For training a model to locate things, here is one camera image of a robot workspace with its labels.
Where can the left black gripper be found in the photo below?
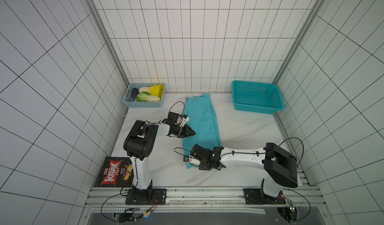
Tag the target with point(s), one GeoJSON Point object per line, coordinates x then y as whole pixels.
{"type": "Point", "coordinates": [186, 131]}

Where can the teal long pants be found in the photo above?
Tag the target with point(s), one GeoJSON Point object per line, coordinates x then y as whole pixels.
{"type": "Point", "coordinates": [203, 121]}

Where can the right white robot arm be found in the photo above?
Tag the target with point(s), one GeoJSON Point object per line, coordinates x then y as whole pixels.
{"type": "Point", "coordinates": [280, 164]}

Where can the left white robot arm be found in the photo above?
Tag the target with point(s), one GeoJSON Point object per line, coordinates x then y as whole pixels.
{"type": "Point", "coordinates": [139, 145]}

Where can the green napa cabbage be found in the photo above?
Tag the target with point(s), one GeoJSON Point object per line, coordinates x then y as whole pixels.
{"type": "Point", "coordinates": [147, 97]}

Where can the light blue perforated basket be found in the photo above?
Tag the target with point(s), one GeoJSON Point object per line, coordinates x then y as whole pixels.
{"type": "Point", "coordinates": [142, 87]}

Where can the teal plastic basket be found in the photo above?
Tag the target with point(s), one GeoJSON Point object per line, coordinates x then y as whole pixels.
{"type": "Point", "coordinates": [256, 97]}

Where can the dark purple eggplant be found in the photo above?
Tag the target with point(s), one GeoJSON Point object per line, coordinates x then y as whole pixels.
{"type": "Point", "coordinates": [134, 94]}

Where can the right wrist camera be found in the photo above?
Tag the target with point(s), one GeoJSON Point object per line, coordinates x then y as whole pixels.
{"type": "Point", "coordinates": [201, 154]}

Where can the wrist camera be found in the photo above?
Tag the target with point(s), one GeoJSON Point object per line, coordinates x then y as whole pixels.
{"type": "Point", "coordinates": [201, 154]}
{"type": "Point", "coordinates": [176, 119]}

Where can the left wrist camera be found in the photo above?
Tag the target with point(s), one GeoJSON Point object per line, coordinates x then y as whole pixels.
{"type": "Point", "coordinates": [176, 119]}

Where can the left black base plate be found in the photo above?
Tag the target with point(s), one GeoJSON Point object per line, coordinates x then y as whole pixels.
{"type": "Point", "coordinates": [146, 197]}

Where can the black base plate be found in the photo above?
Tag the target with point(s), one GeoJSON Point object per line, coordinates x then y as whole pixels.
{"type": "Point", "coordinates": [146, 197]}
{"type": "Point", "coordinates": [257, 197]}

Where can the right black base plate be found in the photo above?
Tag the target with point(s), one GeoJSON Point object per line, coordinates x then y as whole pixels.
{"type": "Point", "coordinates": [257, 197]}

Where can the aluminium mounting rail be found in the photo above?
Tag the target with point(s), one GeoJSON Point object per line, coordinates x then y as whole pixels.
{"type": "Point", "coordinates": [207, 206]}

